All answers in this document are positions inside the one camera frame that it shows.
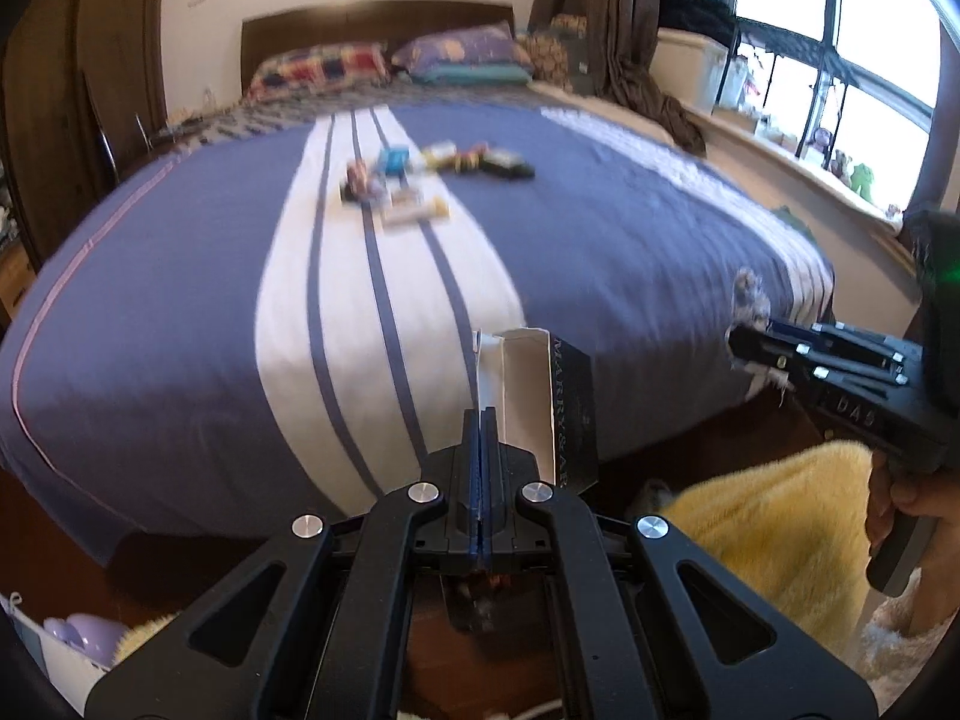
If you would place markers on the person's right hand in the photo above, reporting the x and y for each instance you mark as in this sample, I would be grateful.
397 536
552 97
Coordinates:
926 506

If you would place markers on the green frog plush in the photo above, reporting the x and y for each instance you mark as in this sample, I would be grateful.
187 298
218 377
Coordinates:
862 181

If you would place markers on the teal pillow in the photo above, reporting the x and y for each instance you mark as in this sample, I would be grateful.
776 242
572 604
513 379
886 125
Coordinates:
472 75

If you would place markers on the zebra striped bed sheet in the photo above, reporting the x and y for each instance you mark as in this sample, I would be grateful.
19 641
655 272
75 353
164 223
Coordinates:
247 120

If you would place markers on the green cloth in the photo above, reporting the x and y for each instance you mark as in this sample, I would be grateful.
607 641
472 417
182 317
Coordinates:
795 225

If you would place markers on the small yellow box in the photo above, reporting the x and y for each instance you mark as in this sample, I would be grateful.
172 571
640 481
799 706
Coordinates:
439 156

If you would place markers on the dark wooden chair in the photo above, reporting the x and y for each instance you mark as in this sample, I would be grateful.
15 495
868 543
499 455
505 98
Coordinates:
105 142

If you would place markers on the purple patterned pillow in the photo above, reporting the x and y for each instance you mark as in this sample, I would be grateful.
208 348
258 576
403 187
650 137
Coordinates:
461 49

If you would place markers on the white storage box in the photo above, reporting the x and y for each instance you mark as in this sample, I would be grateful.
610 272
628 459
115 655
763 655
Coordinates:
694 71

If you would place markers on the small grey fuzzy item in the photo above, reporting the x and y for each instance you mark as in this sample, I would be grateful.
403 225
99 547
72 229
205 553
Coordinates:
752 298

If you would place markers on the yellow fluffy blanket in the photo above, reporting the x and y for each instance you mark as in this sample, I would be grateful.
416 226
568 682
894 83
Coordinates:
765 532

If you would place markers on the dark red snack packet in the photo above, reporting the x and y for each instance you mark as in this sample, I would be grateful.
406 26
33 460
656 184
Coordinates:
357 181

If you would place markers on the long white packet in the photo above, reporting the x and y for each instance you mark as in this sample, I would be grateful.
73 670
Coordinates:
414 214

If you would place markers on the small white packet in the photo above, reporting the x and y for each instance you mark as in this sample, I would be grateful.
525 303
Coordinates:
397 187

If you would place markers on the flat black box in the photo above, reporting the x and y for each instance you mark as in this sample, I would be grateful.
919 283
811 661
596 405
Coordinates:
508 165

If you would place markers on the monkey plush toy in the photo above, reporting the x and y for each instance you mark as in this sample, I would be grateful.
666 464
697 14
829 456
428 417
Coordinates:
821 141

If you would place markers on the plaid pillow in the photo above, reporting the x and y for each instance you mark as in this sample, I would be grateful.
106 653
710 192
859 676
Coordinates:
322 69

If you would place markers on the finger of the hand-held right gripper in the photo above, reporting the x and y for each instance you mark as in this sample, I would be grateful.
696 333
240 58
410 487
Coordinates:
765 352
840 337

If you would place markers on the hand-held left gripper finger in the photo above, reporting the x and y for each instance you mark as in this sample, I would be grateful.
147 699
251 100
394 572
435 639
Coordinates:
471 465
489 465

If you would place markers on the small blue box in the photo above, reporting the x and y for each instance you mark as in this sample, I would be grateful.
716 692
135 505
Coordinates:
394 160

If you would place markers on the white fluffy cloth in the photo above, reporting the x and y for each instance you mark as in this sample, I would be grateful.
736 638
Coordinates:
900 645

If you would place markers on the wooden bed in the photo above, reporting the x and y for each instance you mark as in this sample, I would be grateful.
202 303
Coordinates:
225 360

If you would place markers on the black carton box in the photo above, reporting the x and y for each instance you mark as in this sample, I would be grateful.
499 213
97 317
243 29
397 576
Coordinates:
574 405

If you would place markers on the grey plush toy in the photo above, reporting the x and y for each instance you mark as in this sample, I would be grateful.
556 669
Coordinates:
840 163

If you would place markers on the purple plastic object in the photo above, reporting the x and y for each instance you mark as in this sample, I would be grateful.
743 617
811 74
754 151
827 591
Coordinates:
82 634

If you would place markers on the red yellow packet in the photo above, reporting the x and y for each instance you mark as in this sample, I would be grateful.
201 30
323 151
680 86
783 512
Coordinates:
469 159

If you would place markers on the dark green cushion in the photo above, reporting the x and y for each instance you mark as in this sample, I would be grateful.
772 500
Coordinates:
581 64

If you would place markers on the dark wooden wardrobe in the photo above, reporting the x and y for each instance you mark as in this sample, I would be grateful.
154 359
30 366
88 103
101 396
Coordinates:
75 90

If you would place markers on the dark wooden headboard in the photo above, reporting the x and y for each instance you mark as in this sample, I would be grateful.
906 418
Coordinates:
375 22

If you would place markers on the white plastic bin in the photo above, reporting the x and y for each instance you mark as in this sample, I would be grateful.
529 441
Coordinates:
45 649

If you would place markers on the brown patterned cushion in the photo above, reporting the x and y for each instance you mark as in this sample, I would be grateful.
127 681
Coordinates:
546 52

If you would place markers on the window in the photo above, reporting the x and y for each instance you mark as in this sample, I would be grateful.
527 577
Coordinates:
862 37

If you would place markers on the brown curtain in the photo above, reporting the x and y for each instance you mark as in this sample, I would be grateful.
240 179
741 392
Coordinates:
622 30

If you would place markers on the black jacket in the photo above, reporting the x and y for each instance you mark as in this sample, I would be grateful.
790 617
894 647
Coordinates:
694 7

